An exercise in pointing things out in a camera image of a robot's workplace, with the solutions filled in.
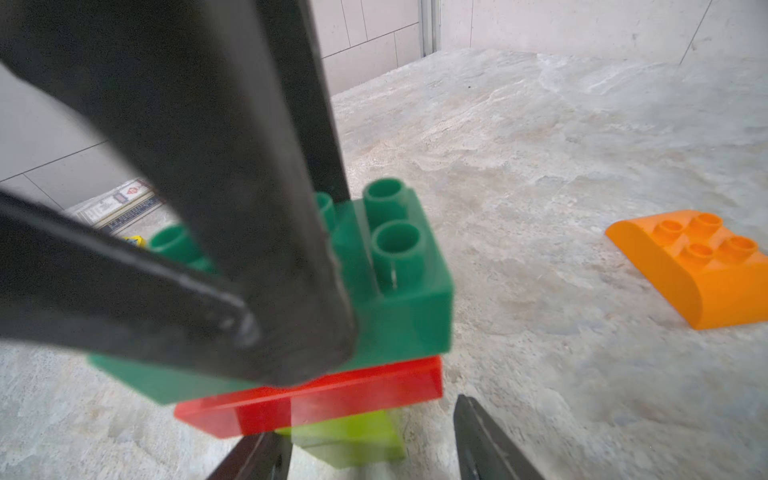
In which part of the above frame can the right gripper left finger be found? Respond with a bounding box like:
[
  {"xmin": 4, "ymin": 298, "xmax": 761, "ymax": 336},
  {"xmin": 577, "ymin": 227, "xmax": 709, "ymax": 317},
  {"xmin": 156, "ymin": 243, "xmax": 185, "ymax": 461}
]
[{"xmin": 207, "ymin": 432, "xmax": 293, "ymax": 480}]

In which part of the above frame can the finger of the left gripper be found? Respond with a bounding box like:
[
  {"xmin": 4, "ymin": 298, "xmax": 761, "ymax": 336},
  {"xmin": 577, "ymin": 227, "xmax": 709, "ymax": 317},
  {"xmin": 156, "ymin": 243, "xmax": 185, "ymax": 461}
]
[
  {"xmin": 1, "ymin": 1, "xmax": 358, "ymax": 386},
  {"xmin": 1, "ymin": 194, "xmax": 261, "ymax": 381}
]

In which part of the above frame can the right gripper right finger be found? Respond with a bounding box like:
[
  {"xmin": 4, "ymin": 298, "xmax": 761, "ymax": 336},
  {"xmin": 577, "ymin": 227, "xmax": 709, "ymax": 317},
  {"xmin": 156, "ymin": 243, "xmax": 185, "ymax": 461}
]
[{"xmin": 453, "ymin": 394, "xmax": 543, "ymax": 480}]

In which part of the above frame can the red lego brick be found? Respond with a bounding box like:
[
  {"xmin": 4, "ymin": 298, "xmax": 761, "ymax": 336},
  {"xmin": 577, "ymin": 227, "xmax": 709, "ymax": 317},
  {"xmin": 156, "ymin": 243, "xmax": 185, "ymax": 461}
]
[{"xmin": 173, "ymin": 356, "xmax": 443, "ymax": 439}]

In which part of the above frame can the lime lego brick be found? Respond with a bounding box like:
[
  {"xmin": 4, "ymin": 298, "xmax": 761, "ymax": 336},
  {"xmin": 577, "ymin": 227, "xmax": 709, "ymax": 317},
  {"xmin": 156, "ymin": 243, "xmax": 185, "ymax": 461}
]
[{"xmin": 276, "ymin": 410, "xmax": 406, "ymax": 469}]

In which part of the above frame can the orange curved lego brick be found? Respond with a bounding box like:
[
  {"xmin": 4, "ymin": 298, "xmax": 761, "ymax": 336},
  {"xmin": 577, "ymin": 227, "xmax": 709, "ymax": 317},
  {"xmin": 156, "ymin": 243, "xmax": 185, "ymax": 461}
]
[{"xmin": 605, "ymin": 210, "xmax": 767, "ymax": 330}]

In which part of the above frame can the yellow sticker on table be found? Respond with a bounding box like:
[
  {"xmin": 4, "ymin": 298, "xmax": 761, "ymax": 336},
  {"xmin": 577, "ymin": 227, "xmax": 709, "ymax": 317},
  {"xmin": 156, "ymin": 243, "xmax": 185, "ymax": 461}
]
[{"xmin": 124, "ymin": 235, "xmax": 147, "ymax": 248}]

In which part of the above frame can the playing card box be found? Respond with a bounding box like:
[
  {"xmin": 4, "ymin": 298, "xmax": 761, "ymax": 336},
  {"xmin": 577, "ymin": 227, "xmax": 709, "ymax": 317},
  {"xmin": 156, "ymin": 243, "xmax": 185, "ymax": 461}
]
[{"xmin": 64, "ymin": 178, "xmax": 165, "ymax": 235}]

